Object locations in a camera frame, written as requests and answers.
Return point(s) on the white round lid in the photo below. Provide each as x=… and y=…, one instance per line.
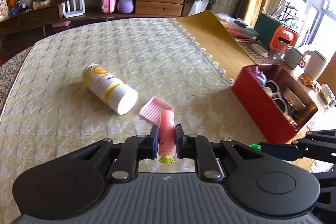
x=259, y=50

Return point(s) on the pink toy case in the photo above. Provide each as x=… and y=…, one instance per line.
x=108, y=6

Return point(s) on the white electric kettle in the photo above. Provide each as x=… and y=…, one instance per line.
x=315, y=65

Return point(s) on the orange snack wrapper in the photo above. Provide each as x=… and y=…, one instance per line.
x=308, y=81

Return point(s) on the wooden tv cabinet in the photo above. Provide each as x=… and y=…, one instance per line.
x=53, y=13

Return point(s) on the white wifi router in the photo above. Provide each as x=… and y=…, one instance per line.
x=73, y=8

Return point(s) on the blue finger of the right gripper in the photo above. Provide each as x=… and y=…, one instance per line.
x=287, y=152

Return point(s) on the white and yellow bottle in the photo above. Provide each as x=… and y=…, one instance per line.
x=119, y=96

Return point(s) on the grey ceramic mug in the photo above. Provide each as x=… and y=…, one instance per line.
x=294, y=58

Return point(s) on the stack of colourful folders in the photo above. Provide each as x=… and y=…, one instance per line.
x=237, y=27

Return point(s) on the white frame sunglasses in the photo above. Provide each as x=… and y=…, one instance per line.
x=273, y=91

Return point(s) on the red metal storage box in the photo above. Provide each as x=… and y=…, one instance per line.
x=265, y=113

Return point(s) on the pink ridged soap tray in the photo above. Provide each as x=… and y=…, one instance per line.
x=151, y=111

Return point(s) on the green plastic toy piece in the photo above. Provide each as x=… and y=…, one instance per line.
x=256, y=147

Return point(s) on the purple toy figure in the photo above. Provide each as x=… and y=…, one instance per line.
x=258, y=76

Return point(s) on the purple kettlebell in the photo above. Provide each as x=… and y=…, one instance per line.
x=125, y=6

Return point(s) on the pink tube with yellow cap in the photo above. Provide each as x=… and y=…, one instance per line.
x=166, y=149

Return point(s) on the clear drinking glass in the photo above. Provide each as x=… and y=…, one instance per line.
x=281, y=50

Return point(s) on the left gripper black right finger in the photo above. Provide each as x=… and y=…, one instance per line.
x=180, y=139

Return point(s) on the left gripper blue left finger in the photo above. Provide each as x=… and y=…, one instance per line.
x=152, y=143

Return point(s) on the cream quilted table mat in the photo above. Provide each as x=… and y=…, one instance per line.
x=50, y=112

